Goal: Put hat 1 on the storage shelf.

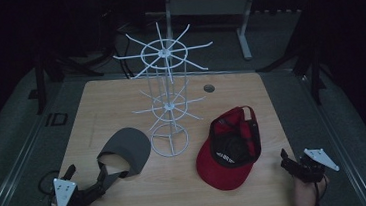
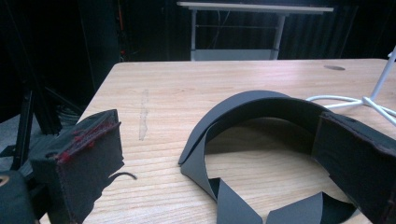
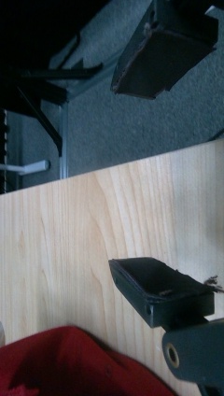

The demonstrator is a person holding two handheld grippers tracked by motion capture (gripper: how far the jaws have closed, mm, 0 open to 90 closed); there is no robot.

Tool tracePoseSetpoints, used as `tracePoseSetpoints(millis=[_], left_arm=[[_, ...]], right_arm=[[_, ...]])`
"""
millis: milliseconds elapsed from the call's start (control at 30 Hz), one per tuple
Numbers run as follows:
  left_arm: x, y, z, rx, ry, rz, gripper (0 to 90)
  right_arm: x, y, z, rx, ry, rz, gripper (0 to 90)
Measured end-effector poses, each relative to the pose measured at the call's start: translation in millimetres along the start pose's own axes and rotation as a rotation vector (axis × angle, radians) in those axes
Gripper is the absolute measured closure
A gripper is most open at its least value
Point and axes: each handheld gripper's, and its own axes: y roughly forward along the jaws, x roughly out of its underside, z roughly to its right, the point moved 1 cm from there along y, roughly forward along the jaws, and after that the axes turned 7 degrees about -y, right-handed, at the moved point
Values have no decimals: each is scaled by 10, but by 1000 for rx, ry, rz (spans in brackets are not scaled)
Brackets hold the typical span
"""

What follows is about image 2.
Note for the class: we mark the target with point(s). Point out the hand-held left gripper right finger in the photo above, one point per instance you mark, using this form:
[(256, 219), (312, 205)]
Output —
[(358, 155)]

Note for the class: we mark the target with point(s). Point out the black tripod stand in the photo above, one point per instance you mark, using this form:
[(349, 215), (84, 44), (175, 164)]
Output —
[(26, 124)]

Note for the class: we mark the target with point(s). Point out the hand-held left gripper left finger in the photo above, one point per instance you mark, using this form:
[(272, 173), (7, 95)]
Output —
[(84, 161)]

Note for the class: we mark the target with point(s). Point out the black curtain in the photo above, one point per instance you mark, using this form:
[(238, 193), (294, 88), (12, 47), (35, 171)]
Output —
[(358, 34)]

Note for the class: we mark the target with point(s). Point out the dark round table grommet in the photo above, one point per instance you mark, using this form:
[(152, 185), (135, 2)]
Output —
[(334, 67)]

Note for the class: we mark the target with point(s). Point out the black curved foam strip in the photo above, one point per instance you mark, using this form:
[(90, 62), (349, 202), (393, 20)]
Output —
[(232, 205)]

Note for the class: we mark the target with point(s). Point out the white table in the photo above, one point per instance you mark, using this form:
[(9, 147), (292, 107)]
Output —
[(236, 54)]

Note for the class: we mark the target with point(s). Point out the white metal stand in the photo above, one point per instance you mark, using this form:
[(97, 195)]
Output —
[(381, 81)]

